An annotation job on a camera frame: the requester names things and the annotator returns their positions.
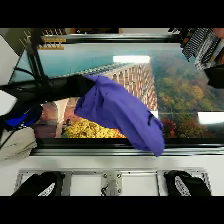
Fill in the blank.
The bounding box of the silver frame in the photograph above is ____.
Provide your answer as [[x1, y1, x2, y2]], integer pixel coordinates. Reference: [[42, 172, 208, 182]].
[[14, 146, 224, 197]]

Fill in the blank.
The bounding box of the blue garment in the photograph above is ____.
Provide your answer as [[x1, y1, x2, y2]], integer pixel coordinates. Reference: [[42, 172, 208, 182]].
[[4, 105, 43, 130]]

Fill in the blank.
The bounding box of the purple garment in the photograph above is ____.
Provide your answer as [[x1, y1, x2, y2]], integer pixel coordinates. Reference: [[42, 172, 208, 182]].
[[73, 74, 167, 158]]

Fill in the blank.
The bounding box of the black and white patterned garment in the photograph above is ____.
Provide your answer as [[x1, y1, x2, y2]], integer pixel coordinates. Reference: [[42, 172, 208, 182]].
[[180, 28, 224, 72]]

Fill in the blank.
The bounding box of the beige garment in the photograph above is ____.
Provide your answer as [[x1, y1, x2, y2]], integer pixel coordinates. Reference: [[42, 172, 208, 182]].
[[0, 127, 38, 162]]

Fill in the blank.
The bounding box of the black cable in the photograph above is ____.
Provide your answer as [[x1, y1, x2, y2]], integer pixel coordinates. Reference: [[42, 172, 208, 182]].
[[100, 185, 111, 197]]

